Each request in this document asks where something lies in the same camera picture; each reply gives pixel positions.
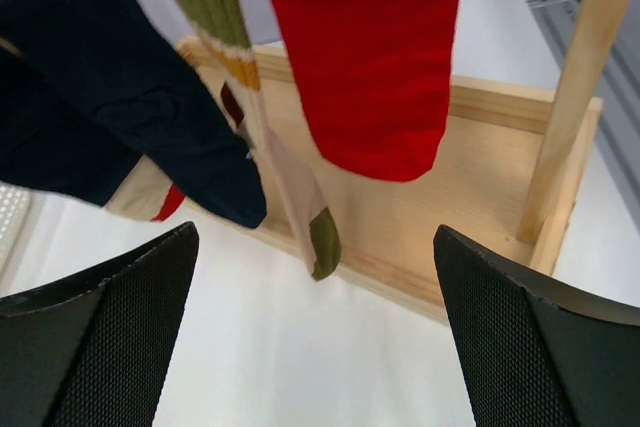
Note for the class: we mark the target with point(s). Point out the navy blue sock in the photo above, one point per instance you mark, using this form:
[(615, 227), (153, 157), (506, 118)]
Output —
[(107, 60)]

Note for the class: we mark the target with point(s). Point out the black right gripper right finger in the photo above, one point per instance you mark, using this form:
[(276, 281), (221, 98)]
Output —
[(535, 351)]

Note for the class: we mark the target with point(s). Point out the navy sock beige red toe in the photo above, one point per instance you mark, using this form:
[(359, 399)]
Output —
[(48, 146)]

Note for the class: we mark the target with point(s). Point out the white perforated plastic basket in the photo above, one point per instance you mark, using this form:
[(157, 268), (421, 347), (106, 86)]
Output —
[(14, 204)]

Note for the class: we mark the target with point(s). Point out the wooden rack with tray base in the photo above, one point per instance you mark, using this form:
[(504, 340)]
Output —
[(507, 172)]

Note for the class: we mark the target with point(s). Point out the beige striped green sock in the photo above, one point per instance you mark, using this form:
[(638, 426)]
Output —
[(220, 26)]

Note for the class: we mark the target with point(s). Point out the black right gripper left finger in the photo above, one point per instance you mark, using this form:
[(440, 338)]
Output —
[(93, 348)]

